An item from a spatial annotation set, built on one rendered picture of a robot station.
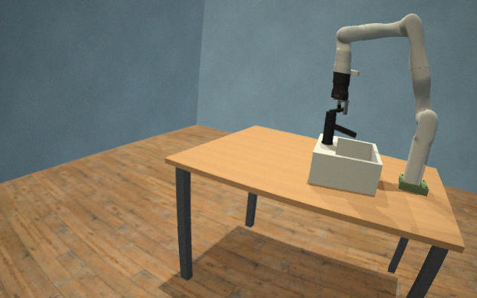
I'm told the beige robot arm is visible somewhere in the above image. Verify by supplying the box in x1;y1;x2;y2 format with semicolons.
336;14;439;186

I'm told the white square sink basin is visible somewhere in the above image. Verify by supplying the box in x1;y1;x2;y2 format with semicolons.
308;134;383;195

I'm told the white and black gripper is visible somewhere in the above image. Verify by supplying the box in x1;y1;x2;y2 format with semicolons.
331;61;359;115

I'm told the black mixer tap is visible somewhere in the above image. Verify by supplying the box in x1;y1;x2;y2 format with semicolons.
321;108;356;145

